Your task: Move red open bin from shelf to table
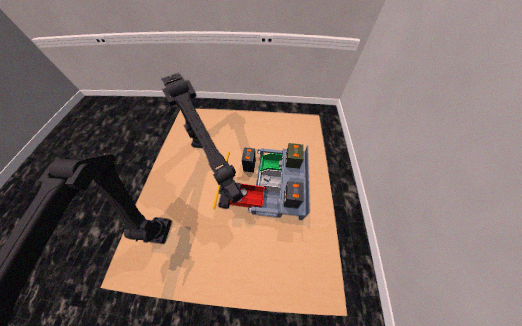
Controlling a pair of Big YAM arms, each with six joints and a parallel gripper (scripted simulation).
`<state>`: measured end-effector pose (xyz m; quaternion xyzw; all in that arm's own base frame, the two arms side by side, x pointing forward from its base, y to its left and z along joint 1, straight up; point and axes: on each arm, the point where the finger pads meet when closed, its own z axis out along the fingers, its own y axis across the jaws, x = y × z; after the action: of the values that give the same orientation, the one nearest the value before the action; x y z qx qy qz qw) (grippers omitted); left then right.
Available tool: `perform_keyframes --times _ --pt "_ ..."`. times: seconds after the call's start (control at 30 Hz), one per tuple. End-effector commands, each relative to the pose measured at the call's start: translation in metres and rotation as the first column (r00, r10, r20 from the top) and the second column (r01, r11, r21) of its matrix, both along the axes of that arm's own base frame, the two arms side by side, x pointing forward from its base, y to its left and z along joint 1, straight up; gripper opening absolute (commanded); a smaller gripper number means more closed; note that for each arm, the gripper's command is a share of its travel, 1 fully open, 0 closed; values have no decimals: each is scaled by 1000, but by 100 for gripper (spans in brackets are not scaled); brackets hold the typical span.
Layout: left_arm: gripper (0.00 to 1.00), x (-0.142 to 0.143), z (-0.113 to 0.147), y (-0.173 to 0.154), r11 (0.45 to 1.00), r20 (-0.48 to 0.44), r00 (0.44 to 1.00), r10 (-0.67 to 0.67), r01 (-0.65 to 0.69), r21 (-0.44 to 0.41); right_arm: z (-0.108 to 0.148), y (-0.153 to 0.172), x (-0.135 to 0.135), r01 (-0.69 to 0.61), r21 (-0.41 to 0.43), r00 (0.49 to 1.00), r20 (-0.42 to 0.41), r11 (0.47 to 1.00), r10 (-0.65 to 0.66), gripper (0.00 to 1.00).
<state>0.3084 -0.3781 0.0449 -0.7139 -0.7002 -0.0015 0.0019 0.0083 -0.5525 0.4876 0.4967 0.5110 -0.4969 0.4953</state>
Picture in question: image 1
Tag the red bin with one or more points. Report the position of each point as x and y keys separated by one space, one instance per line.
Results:
x=254 y=196

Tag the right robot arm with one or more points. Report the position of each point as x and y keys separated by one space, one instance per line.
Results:
x=24 y=246

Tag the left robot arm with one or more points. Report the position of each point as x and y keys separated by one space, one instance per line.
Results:
x=183 y=91

